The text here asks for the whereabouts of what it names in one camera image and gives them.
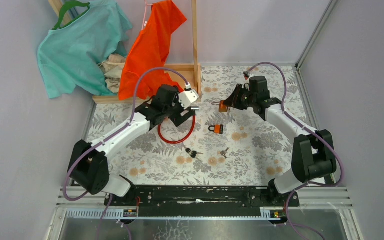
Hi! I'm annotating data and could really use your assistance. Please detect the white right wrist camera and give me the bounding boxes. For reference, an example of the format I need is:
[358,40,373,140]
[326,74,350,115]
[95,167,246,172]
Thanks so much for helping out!
[243,71,252,81]

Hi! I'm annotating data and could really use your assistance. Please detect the black headed keys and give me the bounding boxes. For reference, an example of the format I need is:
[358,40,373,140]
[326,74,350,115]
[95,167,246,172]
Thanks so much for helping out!
[185,147,203,159]

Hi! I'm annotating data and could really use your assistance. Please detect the teal shirt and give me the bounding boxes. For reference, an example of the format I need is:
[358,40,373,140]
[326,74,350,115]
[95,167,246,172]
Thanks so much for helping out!
[37,0,133,99]

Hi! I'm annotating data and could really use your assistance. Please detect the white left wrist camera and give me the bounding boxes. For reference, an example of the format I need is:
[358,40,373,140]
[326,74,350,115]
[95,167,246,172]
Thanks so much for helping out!
[178,89,200,110]

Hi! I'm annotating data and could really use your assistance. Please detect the green clothes hanger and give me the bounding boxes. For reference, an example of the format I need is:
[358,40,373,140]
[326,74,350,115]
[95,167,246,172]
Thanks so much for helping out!
[49,0,91,31]

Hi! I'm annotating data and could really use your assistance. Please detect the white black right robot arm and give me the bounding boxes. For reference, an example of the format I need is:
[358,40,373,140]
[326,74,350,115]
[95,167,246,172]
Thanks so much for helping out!
[219,76,337,206]

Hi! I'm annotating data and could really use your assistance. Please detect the orange shirt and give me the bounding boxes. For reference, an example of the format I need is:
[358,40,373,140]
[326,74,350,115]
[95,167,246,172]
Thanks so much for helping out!
[118,0,187,101]

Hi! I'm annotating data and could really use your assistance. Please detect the aluminium frame rail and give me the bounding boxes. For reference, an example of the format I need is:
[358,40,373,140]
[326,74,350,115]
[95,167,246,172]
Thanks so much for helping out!
[295,0,340,71]

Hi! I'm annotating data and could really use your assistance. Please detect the silver keys on ring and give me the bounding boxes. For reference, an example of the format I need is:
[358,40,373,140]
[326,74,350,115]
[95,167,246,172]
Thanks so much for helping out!
[220,147,229,159]

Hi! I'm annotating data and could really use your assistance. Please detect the wooden clothes rack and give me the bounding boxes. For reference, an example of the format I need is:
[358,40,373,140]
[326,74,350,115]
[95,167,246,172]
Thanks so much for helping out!
[48,0,202,104]

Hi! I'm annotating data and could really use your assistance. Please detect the pink clothes hanger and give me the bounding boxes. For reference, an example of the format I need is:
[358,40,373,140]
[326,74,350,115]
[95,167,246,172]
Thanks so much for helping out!
[141,0,153,31]

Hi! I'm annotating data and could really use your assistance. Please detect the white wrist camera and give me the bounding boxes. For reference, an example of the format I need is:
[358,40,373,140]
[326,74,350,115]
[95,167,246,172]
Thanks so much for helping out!
[178,89,200,110]
[243,71,252,81]

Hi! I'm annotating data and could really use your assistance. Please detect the brass padlock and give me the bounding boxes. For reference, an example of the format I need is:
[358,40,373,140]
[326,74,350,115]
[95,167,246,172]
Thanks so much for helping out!
[211,100,229,113]

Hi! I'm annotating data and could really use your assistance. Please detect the orange black padlock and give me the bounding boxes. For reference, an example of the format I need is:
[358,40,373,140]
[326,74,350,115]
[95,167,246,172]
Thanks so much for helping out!
[208,124,224,135]

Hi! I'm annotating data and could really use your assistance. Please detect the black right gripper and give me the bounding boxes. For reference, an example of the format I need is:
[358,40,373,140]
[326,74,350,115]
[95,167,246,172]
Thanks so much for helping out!
[223,84,256,111]

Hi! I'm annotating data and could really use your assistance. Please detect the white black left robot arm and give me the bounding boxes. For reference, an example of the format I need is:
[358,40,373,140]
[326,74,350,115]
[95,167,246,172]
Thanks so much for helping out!
[66,84,200,206]

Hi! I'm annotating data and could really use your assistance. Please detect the floral table mat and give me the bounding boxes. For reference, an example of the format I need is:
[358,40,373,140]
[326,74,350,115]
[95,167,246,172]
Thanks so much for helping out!
[73,64,327,187]

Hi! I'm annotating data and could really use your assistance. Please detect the beige crumpled cloth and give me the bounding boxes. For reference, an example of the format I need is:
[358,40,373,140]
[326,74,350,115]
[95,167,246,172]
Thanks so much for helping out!
[98,54,126,94]

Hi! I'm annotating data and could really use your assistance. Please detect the red cable lock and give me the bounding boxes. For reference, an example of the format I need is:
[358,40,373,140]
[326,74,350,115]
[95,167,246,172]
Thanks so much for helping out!
[157,106,199,145]

